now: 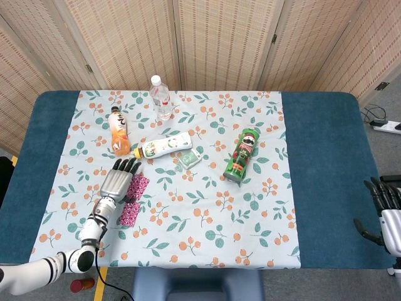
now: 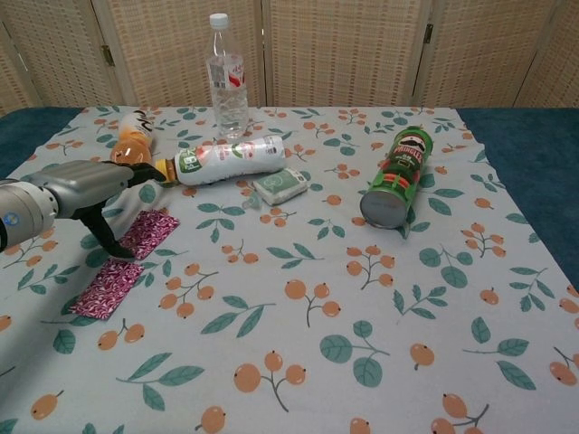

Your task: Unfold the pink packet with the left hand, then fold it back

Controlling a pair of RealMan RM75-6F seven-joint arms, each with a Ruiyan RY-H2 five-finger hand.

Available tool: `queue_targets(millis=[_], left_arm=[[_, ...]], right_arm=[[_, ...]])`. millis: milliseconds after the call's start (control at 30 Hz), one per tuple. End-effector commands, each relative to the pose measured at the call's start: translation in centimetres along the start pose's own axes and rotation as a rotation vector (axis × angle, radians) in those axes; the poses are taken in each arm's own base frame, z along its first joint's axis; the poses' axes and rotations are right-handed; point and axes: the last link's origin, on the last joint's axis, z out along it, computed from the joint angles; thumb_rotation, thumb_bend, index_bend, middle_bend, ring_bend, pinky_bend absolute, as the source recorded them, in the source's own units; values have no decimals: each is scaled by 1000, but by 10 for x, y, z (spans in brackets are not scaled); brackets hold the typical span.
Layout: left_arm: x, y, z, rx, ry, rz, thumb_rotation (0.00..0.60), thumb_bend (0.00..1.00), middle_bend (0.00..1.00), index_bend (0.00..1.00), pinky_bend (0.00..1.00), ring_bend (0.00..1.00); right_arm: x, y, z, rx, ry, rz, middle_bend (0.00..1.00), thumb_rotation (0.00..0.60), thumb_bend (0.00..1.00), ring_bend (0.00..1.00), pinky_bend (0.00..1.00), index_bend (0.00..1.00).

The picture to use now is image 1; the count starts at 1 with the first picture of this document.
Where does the white yellow-capped drink bottle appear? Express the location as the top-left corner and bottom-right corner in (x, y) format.
(133, 132), (193, 159)

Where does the teal table cover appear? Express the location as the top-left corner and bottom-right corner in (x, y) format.
(0, 90), (394, 270)

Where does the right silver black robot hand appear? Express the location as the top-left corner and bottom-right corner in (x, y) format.
(353, 177), (401, 256)

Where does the floral print tablecloth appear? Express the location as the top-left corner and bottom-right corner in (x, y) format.
(28, 90), (302, 270)

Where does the bamboo folding screen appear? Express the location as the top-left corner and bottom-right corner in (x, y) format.
(0, 0), (401, 156)

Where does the green white tissue pack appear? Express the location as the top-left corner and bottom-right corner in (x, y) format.
(178, 148), (203, 171)

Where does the white power strip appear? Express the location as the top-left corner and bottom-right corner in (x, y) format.
(369, 120), (401, 135)

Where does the black equipment box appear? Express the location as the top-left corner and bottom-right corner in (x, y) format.
(380, 174), (401, 189)

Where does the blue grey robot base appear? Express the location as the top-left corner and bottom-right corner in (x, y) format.
(130, 268), (266, 301)

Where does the black object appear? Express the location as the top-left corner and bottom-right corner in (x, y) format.
(0, 156), (15, 209)

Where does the black cable with plug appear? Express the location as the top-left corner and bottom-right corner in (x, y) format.
(360, 103), (388, 126)

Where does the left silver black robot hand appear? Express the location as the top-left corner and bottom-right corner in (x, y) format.
(99, 157), (142, 204)

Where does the green Pringles can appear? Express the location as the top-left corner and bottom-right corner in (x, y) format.
(222, 127), (262, 184)

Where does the red cylinder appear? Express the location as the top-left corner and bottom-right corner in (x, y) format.
(70, 277), (95, 293)

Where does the clear water bottle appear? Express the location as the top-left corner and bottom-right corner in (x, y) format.
(148, 75), (173, 122)

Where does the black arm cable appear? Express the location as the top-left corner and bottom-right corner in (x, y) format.
(88, 213), (131, 301)

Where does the orange juice bottle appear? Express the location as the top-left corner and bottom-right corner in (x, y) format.
(108, 105), (132, 157)

